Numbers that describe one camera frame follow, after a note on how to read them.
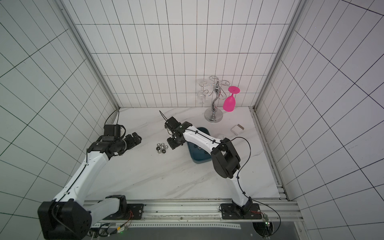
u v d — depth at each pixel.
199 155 0.94
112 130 0.61
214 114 1.14
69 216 0.38
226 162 0.52
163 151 0.95
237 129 1.06
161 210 1.06
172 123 0.72
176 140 0.76
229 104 0.98
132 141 0.73
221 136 0.55
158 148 0.97
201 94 0.99
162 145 0.98
